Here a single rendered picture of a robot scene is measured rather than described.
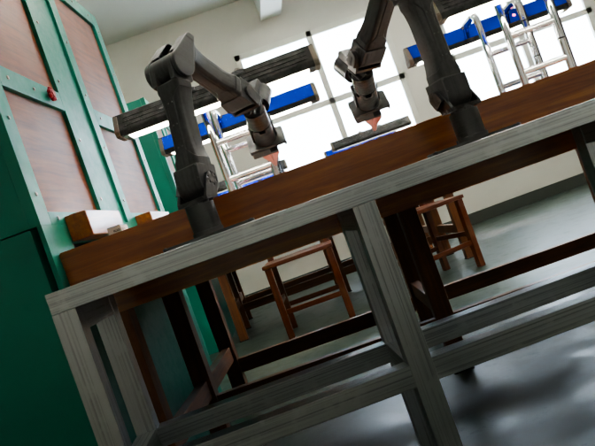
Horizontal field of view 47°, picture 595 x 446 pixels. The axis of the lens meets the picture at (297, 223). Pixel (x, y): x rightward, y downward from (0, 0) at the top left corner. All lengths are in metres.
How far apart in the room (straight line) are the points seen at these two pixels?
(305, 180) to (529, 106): 0.56
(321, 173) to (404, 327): 0.51
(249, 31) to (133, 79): 1.29
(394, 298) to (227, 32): 6.16
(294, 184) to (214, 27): 5.72
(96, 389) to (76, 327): 0.12
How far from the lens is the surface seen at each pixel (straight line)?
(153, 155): 4.69
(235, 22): 7.30
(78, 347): 1.30
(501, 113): 1.71
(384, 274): 1.26
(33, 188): 1.77
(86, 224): 1.86
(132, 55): 7.32
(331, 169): 1.64
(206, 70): 1.62
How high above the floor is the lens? 0.64
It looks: level
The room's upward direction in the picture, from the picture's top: 20 degrees counter-clockwise
